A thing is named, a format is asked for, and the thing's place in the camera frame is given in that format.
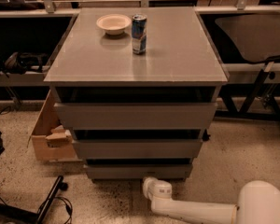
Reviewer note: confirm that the cardboard box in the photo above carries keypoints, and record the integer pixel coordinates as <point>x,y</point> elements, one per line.
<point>50,140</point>

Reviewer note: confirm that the blue drink can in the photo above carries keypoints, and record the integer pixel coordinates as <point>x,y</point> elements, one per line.
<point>139,33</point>

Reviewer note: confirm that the grey middle drawer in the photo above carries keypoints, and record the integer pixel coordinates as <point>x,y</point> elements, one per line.
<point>112,145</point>

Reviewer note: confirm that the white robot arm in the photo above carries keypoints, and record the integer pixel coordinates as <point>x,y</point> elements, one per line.
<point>258,203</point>

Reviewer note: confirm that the black office chair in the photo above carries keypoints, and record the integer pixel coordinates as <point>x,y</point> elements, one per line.
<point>248,46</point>

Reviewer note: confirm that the grey drawer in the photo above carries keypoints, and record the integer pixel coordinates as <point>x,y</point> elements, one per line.
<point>112,145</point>
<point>138,168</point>
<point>136,117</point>

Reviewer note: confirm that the white bowl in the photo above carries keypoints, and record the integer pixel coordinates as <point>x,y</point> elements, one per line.
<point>113,24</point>

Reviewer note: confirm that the grey top drawer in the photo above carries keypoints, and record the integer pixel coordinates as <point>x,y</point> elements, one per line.
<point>136,117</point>

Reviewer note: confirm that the grey drawer cabinet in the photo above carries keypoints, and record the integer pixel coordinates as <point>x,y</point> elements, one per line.
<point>178,67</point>

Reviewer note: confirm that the black headset on shelf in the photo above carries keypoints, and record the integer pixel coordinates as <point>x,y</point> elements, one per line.
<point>21,62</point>

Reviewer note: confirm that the grey bottom drawer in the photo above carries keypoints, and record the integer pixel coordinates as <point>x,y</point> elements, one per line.
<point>138,168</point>

